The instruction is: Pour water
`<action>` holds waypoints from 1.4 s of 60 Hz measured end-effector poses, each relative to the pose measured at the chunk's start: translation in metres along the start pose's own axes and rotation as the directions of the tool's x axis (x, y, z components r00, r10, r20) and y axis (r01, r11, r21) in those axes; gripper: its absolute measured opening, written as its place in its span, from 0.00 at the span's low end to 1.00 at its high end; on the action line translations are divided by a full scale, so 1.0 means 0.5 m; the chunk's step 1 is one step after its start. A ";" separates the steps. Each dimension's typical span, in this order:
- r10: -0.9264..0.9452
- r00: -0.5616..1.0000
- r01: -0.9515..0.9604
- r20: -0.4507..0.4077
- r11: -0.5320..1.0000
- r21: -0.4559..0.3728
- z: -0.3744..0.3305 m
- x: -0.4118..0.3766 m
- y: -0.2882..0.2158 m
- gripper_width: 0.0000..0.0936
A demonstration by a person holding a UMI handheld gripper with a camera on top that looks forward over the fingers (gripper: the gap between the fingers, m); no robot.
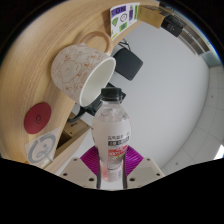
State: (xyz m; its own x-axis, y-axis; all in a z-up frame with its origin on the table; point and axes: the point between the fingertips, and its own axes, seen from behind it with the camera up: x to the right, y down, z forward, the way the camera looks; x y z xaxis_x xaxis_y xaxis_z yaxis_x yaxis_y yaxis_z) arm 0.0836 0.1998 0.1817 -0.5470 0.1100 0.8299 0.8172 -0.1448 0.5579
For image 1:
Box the ceiling light panel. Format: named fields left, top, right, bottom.
left=215, top=145, right=224, bottom=161

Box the wooden side desk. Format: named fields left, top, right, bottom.
left=43, top=111, right=94, bottom=175

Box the clear drink bottle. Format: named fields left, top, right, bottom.
left=91, top=87, right=132, bottom=183

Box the brown cardboard box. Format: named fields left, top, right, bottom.
left=137, top=4, right=167, bottom=29

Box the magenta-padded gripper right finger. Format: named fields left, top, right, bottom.
left=123, top=145, right=166, bottom=190

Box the flat round red coaster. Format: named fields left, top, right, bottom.
left=23, top=101, right=53, bottom=135

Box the black cardboard box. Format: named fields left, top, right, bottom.
left=161, top=13, right=184, bottom=38

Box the white mug with orange pattern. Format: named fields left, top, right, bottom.
left=50, top=30, right=117, bottom=108

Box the green and purple sticker sheet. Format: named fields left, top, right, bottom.
left=109, top=2, right=141, bottom=41

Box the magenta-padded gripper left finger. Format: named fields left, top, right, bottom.
left=59, top=146, right=102, bottom=190

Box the black office chair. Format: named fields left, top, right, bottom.
left=112, top=39, right=144, bottom=82

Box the sheet with grey circle print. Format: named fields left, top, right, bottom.
left=24, top=126, right=63, bottom=169

